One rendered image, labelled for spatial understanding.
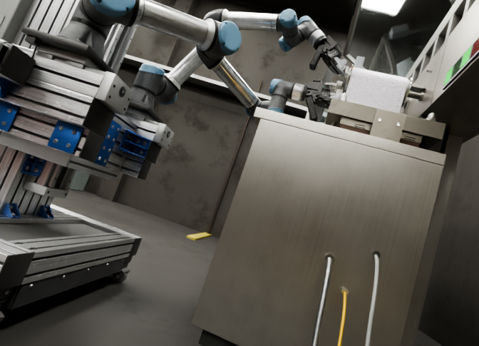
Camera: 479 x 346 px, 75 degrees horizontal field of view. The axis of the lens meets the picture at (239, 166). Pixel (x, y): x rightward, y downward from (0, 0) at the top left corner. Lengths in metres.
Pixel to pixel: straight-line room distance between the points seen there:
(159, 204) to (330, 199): 4.69
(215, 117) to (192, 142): 0.62
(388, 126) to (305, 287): 0.63
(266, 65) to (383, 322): 5.29
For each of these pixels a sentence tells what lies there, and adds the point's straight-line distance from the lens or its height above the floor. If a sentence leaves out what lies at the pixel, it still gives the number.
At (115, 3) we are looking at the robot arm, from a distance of 1.07.
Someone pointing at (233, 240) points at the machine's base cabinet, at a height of 0.41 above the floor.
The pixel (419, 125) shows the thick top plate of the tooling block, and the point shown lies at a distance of 1.28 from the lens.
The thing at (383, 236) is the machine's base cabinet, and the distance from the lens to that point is 1.11.
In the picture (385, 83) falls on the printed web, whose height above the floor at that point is 1.24.
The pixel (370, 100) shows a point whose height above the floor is 1.15.
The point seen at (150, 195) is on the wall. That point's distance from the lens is 5.67.
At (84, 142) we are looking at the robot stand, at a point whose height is 0.55.
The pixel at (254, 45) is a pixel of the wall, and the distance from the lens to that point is 6.22.
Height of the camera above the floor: 0.50
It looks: 8 degrees up
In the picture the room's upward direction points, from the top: 19 degrees clockwise
